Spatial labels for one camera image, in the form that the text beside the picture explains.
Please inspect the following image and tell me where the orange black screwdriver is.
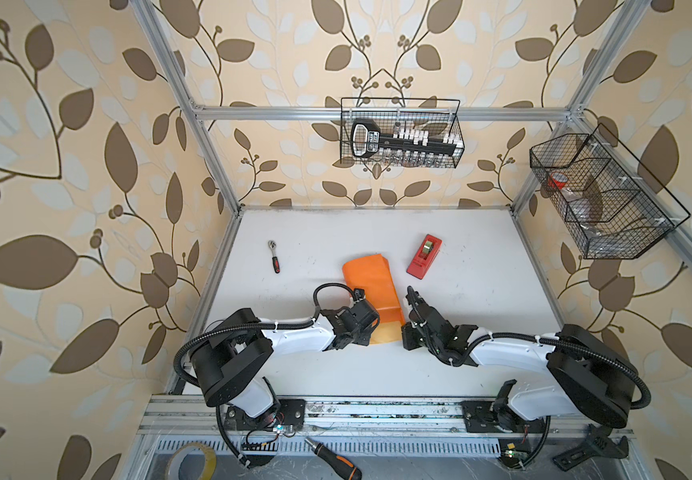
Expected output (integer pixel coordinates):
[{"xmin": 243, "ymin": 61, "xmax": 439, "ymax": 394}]
[{"xmin": 305, "ymin": 437, "xmax": 363, "ymax": 480}]

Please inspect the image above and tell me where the red tape dispenser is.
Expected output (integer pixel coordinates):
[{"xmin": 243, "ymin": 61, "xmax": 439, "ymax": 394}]
[{"xmin": 407, "ymin": 234, "xmax": 443, "ymax": 280}]

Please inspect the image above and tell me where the back black wire basket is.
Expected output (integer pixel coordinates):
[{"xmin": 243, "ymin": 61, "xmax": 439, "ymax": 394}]
[{"xmin": 340, "ymin": 96, "xmax": 466, "ymax": 169}]

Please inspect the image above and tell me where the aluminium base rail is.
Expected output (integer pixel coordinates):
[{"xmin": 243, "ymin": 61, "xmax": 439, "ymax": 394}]
[{"xmin": 136, "ymin": 394, "xmax": 629, "ymax": 438}]

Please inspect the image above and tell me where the red handled ratchet wrench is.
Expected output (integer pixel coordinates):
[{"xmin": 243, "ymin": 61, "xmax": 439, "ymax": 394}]
[{"xmin": 268, "ymin": 240, "xmax": 281, "ymax": 274}]

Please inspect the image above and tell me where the right black wire basket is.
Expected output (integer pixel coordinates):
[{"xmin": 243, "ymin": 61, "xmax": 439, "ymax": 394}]
[{"xmin": 529, "ymin": 124, "xmax": 690, "ymax": 260}]

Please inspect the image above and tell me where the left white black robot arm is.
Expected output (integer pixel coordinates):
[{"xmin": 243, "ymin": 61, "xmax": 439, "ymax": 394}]
[{"xmin": 173, "ymin": 288, "xmax": 380, "ymax": 469}]

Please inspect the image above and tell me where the black socket set holder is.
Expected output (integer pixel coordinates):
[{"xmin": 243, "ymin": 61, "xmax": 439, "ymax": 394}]
[{"xmin": 344, "ymin": 118, "xmax": 465, "ymax": 163}]

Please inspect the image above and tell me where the black wire basket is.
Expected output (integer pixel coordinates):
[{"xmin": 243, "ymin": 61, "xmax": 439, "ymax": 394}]
[
  {"xmin": 529, "ymin": 124, "xmax": 690, "ymax": 260},
  {"xmin": 340, "ymin": 96, "xmax": 466, "ymax": 169}
]

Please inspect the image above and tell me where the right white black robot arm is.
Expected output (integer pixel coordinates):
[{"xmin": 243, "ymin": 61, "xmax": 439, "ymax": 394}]
[{"xmin": 402, "ymin": 288, "xmax": 652, "ymax": 471}]

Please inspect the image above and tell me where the red cap plastic bottle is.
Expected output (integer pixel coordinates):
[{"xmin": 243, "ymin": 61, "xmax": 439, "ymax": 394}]
[{"xmin": 547, "ymin": 172, "xmax": 601, "ymax": 230}]

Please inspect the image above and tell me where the yellowish packing tape roll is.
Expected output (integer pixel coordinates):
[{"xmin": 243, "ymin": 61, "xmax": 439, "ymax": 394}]
[{"xmin": 165, "ymin": 442, "xmax": 217, "ymax": 480}]

